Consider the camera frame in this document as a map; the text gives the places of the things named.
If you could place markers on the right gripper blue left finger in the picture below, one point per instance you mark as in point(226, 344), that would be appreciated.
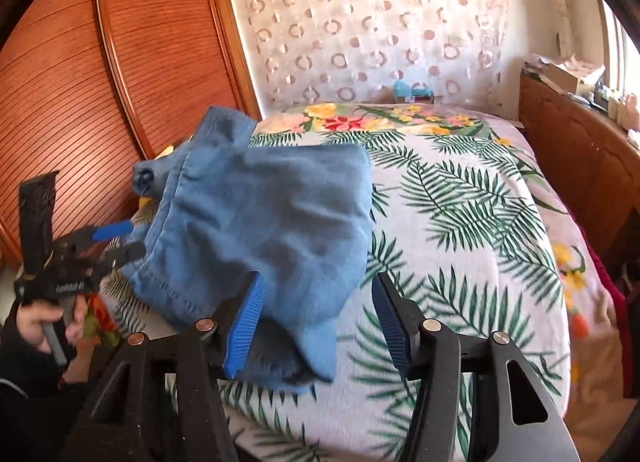
point(243, 326)

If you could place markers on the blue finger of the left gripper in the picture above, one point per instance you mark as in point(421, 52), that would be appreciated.
point(112, 230)
point(123, 255)

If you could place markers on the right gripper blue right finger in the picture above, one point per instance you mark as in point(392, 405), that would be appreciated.
point(399, 320)

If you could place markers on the blue denim jeans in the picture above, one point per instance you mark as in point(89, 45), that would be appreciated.
point(300, 216)

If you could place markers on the person's left hand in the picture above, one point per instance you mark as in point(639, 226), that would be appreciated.
point(30, 318)

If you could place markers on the yellow plush toy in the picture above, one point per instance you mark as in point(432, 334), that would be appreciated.
point(150, 177)

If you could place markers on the palm leaf print bedsheet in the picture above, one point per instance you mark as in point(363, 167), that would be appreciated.
point(363, 414)

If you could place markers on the wooden louvered wardrobe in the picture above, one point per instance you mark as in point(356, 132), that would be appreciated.
point(89, 87)

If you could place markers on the floral pink blanket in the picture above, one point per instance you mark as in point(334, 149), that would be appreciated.
point(467, 226)

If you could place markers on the blue toy on bed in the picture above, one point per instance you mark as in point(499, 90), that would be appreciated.
point(404, 93)

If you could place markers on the wooden side cabinet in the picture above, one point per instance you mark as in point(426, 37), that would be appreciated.
point(590, 165)

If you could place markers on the cardboard box on cabinet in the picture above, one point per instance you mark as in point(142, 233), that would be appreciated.
point(574, 75)

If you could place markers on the white circle pattern curtain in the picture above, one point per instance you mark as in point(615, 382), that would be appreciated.
point(304, 52)

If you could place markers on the pink figurine on sill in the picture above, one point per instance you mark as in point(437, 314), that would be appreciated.
point(628, 115)

